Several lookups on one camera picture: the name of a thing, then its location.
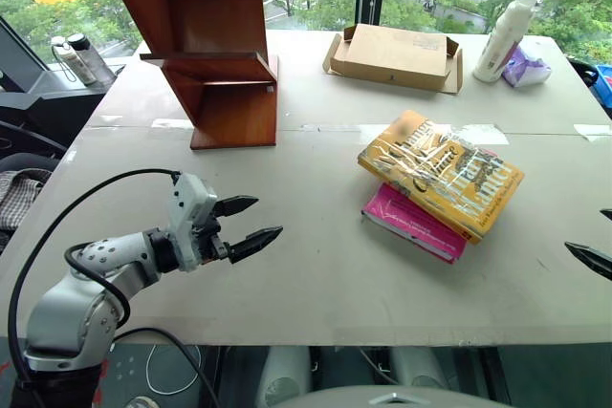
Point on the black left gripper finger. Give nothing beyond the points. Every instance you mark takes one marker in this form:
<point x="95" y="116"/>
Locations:
<point x="253" y="241"/>
<point x="236" y="205"/>

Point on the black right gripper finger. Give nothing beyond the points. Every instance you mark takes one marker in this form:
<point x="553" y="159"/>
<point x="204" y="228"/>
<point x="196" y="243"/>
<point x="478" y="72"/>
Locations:
<point x="593" y="257"/>
<point x="607" y="214"/>

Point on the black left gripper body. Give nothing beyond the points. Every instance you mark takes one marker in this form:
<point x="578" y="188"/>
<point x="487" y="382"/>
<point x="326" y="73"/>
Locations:
<point x="209" y="241"/>

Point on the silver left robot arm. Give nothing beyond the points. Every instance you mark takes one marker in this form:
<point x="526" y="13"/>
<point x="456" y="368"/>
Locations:
<point x="119" y="255"/>

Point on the red-brown wooden bookshelf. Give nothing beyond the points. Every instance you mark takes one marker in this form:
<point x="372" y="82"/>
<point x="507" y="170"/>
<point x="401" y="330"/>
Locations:
<point x="229" y="112"/>

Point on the pink book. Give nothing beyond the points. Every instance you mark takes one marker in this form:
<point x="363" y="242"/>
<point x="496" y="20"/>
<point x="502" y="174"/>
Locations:
<point x="397" y="212"/>

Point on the yellow hardcover book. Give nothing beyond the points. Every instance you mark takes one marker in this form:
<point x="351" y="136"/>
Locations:
<point x="430" y="164"/>

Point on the blue plastic crate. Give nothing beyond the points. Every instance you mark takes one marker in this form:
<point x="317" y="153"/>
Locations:
<point x="605" y="88"/>

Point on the white rounded leg cover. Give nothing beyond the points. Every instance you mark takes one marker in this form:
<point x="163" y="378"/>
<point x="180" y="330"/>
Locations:
<point x="421" y="367"/>
<point x="282" y="374"/>

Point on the purple white tissue pack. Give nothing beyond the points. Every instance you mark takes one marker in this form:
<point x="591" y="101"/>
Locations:
<point x="526" y="69"/>

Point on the checked cloth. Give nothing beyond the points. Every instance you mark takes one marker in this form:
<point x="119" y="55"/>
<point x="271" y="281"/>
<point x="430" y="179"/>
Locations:
<point x="19" y="193"/>

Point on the white plastic bottle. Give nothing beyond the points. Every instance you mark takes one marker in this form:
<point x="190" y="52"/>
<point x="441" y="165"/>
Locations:
<point x="502" y="40"/>

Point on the clear bottle with black cap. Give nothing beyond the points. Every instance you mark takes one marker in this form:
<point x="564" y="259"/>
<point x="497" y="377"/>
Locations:
<point x="93" y="59"/>

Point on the black chair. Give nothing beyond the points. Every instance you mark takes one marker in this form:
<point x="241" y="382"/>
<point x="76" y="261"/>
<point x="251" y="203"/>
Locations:
<point x="43" y="116"/>

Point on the grey robot torso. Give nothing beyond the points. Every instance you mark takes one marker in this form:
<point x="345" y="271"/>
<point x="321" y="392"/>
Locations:
<point x="392" y="398"/>

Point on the flat brown cardboard box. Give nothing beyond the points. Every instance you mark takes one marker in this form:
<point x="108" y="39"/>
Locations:
<point x="392" y="59"/>

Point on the black slanted panel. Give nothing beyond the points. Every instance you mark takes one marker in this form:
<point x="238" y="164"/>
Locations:
<point x="19" y="59"/>

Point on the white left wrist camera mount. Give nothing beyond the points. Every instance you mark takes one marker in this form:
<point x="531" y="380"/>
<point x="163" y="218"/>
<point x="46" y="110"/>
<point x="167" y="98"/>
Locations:
<point x="189" y="202"/>

